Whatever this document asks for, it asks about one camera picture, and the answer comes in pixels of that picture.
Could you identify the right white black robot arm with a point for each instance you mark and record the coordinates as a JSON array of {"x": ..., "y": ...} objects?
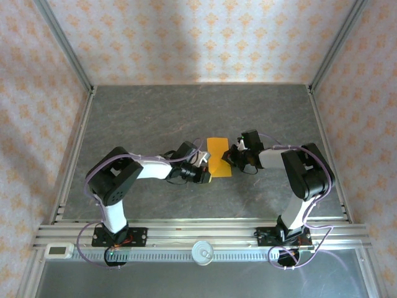
[{"x": 294, "y": 214}]

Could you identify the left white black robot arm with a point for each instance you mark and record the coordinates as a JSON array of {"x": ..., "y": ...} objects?
[{"x": 116, "y": 217}]

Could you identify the long aluminium frame rail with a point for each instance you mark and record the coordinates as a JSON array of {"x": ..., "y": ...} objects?
[{"x": 198, "y": 231}]

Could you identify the aluminium frame post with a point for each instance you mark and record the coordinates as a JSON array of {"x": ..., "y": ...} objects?
[
  {"x": 66, "y": 49},
  {"x": 336, "y": 46}
]

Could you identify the aluminium side rail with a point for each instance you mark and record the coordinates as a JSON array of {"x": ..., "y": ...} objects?
[
  {"x": 74, "y": 155},
  {"x": 325, "y": 130}
]

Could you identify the small white display device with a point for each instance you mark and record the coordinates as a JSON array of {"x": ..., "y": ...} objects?
[{"x": 59, "y": 251}]

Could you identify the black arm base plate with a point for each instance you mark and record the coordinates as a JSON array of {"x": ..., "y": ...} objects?
[
  {"x": 139, "y": 237},
  {"x": 263, "y": 237}
]

